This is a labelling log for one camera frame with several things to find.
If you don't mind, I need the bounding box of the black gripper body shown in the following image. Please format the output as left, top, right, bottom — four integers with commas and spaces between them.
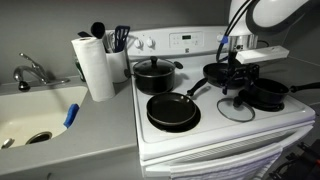
227, 51, 260, 78

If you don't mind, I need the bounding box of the glass pot lid black knob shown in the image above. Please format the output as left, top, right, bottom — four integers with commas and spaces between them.
217, 97, 255, 122

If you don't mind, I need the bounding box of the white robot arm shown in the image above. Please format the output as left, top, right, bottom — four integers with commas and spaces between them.
216, 0, 319, 94

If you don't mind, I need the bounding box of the white electric stove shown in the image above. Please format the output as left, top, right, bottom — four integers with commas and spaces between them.
127, 26, 315, 180

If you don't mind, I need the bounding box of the large black pot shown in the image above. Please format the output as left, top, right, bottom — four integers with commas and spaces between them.
124, 61, 183, 94

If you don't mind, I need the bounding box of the glass lid on large pot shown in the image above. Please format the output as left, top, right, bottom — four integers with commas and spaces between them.
133, 56, 175, 76

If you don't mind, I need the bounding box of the small black saucepan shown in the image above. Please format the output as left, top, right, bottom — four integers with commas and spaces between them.
248, 78, 320, 105

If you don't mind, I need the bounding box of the black frying pan front left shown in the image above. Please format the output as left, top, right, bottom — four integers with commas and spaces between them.
146, 92, 196, 126

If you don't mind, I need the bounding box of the white striped dish towel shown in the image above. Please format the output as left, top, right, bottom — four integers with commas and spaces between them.
170, 144, 283, 180

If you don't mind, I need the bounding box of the white utensil holder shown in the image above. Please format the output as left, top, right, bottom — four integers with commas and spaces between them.
106, 51, 127, 83

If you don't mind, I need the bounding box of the blue slotted spatula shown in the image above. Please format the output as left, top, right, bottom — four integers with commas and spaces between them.
114, 25, 130, 52

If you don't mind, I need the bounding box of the black ladle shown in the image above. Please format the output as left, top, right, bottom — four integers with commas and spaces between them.
91, 22, 112, 53

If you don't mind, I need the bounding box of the white paper towel roll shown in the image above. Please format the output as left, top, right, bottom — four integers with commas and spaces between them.
71, 37, 115, 102

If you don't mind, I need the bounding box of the dark soap bottle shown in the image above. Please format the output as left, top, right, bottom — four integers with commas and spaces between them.
74, 55, 86, 82

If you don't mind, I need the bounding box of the chrome sink faucet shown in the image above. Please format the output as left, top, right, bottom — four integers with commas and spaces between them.
13, 53, 69, 92

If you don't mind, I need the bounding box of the cream kitchen sink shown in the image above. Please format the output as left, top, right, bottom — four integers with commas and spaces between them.
0, 86, 87, 149

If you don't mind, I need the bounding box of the black frying pan long handle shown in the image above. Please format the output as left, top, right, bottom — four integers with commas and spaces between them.
187, 63, 228, 96

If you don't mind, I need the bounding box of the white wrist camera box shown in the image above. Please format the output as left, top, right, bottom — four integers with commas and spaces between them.
236, 46, 289, 64

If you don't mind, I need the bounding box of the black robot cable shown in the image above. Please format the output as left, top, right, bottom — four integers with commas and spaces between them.
215, 0, 254, 64

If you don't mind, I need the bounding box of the wire whisk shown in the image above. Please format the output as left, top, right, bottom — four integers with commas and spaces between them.
106, 31, 115, 53

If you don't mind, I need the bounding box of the black spatula handle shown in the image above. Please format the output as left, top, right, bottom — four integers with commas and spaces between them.
77, 31, 92, 37

